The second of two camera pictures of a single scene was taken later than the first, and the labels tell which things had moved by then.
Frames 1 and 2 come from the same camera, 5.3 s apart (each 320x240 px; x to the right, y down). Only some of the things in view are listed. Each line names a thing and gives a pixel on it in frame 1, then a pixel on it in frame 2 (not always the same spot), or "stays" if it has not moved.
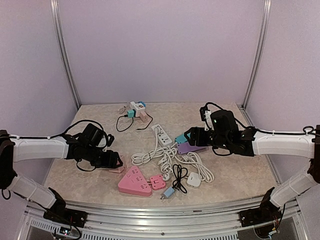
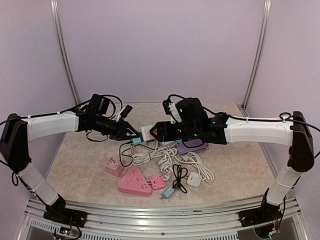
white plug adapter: [193, 179] stays
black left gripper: [110, 161] to [124, 124]
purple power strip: [185, 147] stays
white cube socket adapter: [139, 107] to [146, 135]
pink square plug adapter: [157, 182] stays
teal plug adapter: [131, 113] to [137, 140]
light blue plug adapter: [169, 192] stays
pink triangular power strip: [133, 183] stays
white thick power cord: [165, 157] stays
